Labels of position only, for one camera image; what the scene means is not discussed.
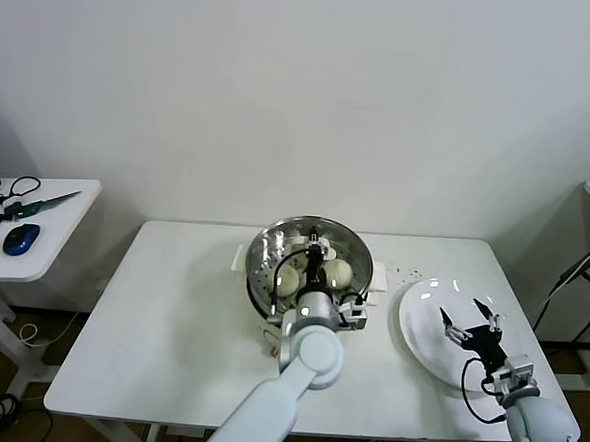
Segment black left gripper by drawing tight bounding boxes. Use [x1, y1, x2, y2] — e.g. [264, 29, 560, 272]
[301, 224, 334, 297]

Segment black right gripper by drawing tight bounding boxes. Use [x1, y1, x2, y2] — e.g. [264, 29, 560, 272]
[434, 295, 515, 377]

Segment pleated white steamed baozi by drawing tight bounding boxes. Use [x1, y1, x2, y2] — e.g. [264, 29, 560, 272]
[267, 265, 302, 299]

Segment perforated steel steamer basket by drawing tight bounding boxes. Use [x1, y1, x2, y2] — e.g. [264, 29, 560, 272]
[227, 216, 394, 333]

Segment round white plate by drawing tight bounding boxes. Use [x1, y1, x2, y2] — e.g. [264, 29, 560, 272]
[393, 275, 527, 395]

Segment scattered brown crumbs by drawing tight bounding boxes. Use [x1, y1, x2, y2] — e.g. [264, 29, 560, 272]
[384, 265, 421, 286]

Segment white side table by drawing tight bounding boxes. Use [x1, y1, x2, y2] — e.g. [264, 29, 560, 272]
[0, 174, 102, 385]

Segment long green pointed tool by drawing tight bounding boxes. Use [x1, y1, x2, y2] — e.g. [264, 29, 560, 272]
[4, 186, 82, 223]

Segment blue computer mouse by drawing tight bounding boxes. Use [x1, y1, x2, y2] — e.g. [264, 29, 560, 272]
[0, 221, 41, 259]

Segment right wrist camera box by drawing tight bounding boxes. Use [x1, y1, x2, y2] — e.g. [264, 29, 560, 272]
[489, 351, 536, 392]

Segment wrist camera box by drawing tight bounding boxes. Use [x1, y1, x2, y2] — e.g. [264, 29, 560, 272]
[489, 351, 536, 392]
[335, 293, 372, 332]

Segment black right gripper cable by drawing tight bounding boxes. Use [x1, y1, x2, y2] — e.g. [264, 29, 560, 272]
[457, 355, 513, 425]

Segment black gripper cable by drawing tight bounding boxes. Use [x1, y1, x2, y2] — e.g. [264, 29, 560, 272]
[457, 355, 513, 425]
[267, 249, 310, 328]

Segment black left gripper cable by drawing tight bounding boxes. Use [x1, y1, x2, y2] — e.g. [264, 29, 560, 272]
[267, 249, 310, 328]

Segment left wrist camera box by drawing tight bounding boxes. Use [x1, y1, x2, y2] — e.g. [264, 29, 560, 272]
[335, 293, 372, 332]

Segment black power cable with plug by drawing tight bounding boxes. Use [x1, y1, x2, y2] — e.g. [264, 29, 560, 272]
[530, 248, 590, 346]

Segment thin black looped cable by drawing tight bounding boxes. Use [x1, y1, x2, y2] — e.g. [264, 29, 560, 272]
[0, 175, 42, 211]

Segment white floor cable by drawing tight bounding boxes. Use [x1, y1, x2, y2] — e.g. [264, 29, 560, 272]
[16, 308, 85, 352]

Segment black floor cable bundle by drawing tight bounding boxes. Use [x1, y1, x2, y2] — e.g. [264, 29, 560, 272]
[0, 392, 55, 442]

